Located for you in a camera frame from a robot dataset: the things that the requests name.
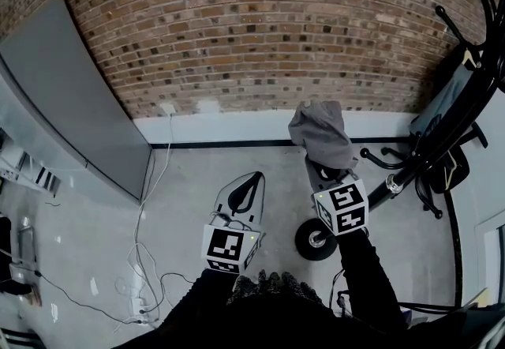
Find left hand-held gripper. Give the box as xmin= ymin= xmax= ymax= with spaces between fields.
xmin=200 ymin=171 xmax=266 ymax=275

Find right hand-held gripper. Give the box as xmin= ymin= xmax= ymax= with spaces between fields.
xmin=304 ymin=155 xmax=371 ymax=238

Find grey cloth cap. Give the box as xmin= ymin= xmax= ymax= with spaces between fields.
xmin=287 ymin=99 xmax=360 ymax=171

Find black coat rack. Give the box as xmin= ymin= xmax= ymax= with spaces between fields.
xmin=294 ymin=0 xmax=505 ymax=262

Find person's right forearm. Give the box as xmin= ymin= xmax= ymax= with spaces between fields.
xmin=334 ymin=227 xmax=408 ymax=336

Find person's left forearm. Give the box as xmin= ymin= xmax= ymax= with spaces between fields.
xmin=160 ymin=268 xmax=242 ymax=340

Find pale clothes hanger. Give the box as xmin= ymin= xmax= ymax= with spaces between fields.
xmin=443 ymin=148 xmax=462 ymax=187

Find black office chair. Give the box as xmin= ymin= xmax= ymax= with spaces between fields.
xmin=410 ymin=122 xmax=489 ymax=219

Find person's black top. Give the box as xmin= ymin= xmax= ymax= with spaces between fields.
xmin=110 ymin=270 xmax=435 ymax=349

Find grey garment on hanger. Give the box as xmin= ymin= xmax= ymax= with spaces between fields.
xmin=410 ymin=43 xmax=484 ymax=139

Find white power strip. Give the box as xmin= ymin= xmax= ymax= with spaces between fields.
xmin=129 ymin=297 xmax=152 ymax=317

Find pale garment hanger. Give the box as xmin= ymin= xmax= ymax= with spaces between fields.
xmin=460 ymin=47 xmax=485 ymax=72

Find light wooden desk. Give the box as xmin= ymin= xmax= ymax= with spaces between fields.
xmin=460 ymin=287 xmax=493 ymax=310

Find large grey cabinet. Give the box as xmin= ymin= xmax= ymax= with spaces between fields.
xmin=0 ymin=0 xmax=154 ymax=205

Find white striped device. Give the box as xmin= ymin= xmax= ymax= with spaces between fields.
xmin=34 ymin=167 xmax=61 ymax=195

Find metal stand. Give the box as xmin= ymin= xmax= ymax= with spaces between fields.
xmin=17 ymin=216 xmax=39 ymax=266

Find white cable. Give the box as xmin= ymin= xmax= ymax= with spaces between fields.
xmin=113 ymin=114 xmax=175 ymax=333

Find black cable bundle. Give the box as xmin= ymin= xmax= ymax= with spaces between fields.
xmin=397 ymin=301 xmax=463 ymax=316

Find black floor cable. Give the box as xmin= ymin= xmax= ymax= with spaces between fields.
xmin=34 ymin=269 xmax=198 ymax=325

